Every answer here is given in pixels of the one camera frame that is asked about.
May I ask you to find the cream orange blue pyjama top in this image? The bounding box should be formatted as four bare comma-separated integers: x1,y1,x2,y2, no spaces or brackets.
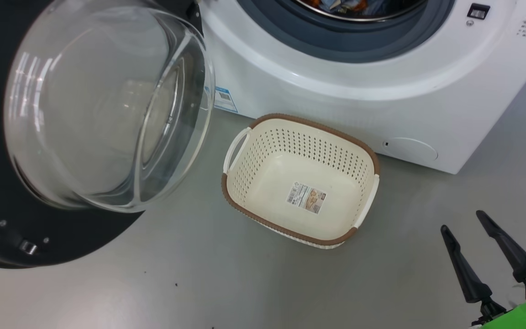
300,0,368,13

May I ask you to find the black-rimmed glass washer door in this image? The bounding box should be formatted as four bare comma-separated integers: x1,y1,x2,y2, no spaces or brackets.
0,0,216,269

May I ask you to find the white front-load washing machine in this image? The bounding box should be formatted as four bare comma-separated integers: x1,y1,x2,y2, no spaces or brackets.
197,0,526,175

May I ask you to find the printed basket product sticker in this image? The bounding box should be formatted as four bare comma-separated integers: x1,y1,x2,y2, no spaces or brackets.
286,183,327,214

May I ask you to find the cream basket with brown rim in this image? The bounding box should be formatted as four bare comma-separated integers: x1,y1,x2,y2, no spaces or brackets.
221,113,381,250

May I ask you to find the blue energy label sticker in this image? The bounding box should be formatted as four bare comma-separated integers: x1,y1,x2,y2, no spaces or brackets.
206,86,238,113

